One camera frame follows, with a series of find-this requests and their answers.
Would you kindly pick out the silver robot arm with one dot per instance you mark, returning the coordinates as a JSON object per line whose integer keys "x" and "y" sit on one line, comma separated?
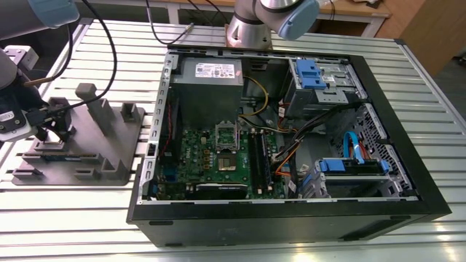
{"x": 22, "y": 16}

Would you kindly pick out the small blue drive clip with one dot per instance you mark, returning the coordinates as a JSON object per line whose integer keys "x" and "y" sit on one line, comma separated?
{"x": 314, "y": 83}

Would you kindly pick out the black graphics card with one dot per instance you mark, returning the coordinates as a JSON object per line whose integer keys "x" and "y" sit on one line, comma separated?
{"x": 218, "y": 191}

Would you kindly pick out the white four-pin board connector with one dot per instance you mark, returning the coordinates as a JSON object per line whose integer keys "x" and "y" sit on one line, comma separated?
{"x": 202, "y": 140}

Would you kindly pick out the green motherboard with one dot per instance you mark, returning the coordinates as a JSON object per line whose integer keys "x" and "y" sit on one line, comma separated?
{"x": 197, "y": 169}

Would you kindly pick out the grey parts rack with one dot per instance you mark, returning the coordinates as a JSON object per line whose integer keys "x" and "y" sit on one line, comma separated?
{"x": 83, "y": 131}

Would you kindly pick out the blue RAM stick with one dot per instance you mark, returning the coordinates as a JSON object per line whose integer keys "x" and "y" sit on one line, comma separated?
{"x": 62, "y": 158}

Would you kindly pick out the silver disk bay cage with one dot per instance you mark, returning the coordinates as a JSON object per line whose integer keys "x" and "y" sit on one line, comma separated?
{"x": 357, "y": 178}

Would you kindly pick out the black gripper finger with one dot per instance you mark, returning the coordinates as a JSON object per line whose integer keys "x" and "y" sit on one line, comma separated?
{"x": 43, "y": 133}
{"x": 66, "y": 122}

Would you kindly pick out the black RAM slot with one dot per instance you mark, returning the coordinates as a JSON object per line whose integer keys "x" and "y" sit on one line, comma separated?
{"x": 254, "y": 163}
{"x": 262, "y": 163}
{"x": 258, "y": 163}

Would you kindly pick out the wooden cabinet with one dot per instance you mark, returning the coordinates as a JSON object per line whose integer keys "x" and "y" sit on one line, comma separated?
{"x": 429, "y": 32}

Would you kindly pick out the hard disk in blue carrier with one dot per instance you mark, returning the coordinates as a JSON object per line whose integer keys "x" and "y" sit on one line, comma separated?
{"x": 333, "y": 166}

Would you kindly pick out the wooden desk white frame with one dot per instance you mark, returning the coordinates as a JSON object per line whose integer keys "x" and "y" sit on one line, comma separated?
{"x": 364, "y": 11}

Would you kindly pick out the CPU socket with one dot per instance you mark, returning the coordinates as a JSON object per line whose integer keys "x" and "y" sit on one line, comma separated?
{"x": 229, "y": 163}

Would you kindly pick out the blue board connector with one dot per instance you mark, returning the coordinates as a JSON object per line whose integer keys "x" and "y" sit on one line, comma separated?
{"x": 171, "y": 174}

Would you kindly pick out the silver optical drive cage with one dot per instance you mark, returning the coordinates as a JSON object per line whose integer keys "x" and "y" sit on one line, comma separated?
{"x": 328, "y": 98}

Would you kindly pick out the grey power supply unit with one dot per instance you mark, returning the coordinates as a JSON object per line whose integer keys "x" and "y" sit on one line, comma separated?
{"x": 207, "y": 98}

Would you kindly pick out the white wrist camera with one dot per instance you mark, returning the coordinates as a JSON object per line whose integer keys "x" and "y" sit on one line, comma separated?
{"x": 12, "y": 128}

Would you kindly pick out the black PC case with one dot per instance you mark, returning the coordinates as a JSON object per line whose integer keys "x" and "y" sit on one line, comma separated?
{"x": 277, "y": 218}

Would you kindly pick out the large blue drive clip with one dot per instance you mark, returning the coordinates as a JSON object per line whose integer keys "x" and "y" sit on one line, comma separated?
{"x": 309, "y": 66}

